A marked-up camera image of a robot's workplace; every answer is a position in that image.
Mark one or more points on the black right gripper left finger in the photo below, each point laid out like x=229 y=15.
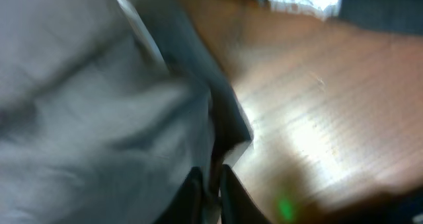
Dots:
x=186 y=206

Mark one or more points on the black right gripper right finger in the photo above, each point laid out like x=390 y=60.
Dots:
x=237 y=206

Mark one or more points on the grey shorts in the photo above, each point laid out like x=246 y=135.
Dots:
x=106 y=106

